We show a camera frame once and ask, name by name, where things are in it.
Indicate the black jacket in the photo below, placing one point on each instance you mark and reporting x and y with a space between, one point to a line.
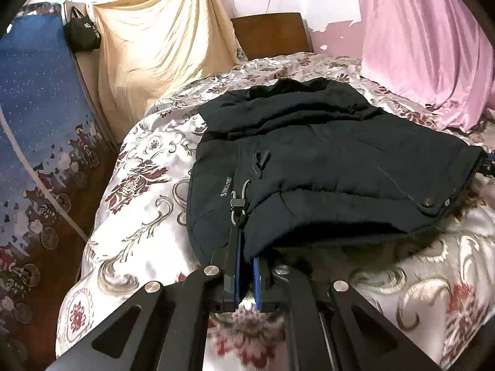
328 154

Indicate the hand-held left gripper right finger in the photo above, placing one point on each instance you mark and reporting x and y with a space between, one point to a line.
256 282

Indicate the black tote bag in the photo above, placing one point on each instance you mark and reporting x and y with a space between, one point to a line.
81 33

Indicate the blue fabric wardrobe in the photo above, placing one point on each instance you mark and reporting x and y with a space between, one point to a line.
38 104

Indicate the beige hanging cloth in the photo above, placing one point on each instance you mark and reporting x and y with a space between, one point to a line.
154 38

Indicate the floral satin bedspread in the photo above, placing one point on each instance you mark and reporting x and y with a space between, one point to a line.
135 208

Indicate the wooden headboard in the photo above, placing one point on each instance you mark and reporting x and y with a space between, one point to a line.
270 34

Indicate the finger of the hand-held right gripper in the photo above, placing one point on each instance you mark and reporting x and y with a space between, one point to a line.
488 166

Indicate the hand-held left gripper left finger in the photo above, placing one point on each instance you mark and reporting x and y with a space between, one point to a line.
239 270

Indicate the pink curtain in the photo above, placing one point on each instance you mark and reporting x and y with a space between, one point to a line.
417 38

